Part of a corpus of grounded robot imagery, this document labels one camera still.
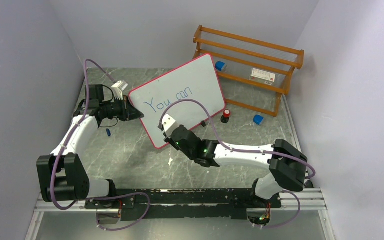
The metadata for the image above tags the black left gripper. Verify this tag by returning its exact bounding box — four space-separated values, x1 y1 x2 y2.
99 95 143 122

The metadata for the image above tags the pink-framed whiteboard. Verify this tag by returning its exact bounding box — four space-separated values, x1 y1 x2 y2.
128 53 226 149

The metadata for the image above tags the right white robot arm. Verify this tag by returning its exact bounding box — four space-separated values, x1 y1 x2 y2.
161 125 308 207

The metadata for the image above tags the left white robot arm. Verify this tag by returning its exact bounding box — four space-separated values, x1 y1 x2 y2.
36 81 144 208

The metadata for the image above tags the blue square block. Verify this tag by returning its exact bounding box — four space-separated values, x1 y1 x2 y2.
252 114 264 126

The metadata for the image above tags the black base beam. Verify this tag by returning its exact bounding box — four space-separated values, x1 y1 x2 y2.
84 188 282 221

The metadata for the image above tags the blue grey board eraser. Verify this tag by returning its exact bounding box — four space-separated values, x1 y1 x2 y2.
214 61 227 72

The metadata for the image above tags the wooden shelf rack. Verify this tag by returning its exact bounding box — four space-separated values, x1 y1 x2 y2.
193 25 305 117

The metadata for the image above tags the white cardboard box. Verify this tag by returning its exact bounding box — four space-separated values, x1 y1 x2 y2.
249 68 276 86

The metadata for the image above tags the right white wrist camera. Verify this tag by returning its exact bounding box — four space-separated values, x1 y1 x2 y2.
158 113 180 138

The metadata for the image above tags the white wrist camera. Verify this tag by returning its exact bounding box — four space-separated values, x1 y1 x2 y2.
158 113 180 138
110 80 128 100

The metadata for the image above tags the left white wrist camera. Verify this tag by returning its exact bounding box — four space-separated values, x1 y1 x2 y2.
110 80 128 100

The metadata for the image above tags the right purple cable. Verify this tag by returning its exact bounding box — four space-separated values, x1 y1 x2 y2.
157 98 316 230

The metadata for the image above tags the purple cable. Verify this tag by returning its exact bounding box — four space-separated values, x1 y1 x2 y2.
157 98 316 230
45 58 151 232

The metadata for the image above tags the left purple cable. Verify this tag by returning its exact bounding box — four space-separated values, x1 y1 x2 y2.
45 58 151 232

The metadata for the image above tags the aluminium base frame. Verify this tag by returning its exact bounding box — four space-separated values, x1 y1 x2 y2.
26 188 335 240

